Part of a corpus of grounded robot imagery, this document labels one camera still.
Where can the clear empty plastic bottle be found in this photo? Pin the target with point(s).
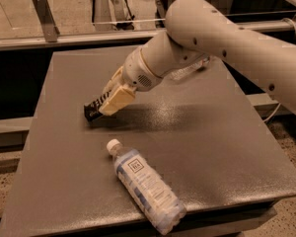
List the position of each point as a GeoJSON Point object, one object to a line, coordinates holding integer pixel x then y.
{"type": "Point", "coordinates": [181, 74]}

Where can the left metal bracket post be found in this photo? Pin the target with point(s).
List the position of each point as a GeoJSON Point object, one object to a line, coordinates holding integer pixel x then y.
{"type": "Point", "coordinates": [49, 28]}

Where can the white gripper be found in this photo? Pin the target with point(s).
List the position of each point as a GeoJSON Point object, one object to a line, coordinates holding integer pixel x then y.
{"type": "Point", "coordinates": [137, 70]}

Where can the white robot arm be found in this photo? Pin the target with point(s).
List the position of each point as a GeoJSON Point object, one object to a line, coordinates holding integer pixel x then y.
{"type": "Point", "coordinates": [195, 29]}

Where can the horizontal metal rail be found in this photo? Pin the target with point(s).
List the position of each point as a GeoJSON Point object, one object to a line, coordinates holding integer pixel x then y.
{"type": "Point", "coordinates": [127, 37]}

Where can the blue labelled plastic bottle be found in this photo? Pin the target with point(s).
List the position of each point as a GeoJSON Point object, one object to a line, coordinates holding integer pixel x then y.
{"type": "Point", "coordinates": [154, 197]}

